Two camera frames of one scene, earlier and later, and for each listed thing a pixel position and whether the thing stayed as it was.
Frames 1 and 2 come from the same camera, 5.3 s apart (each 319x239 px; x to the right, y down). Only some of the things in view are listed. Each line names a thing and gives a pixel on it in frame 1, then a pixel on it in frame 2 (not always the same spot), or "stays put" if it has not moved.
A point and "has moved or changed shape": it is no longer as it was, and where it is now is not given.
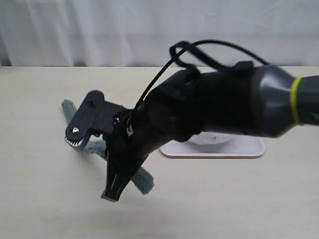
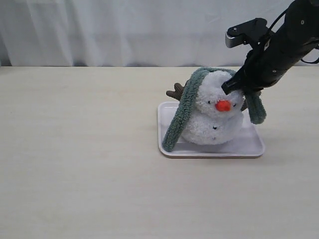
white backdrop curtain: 141,33 stays put
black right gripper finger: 115,184 to 231,85
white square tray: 240,147 stays put
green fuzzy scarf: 140,179 has moved or changed shape
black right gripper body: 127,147 to 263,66
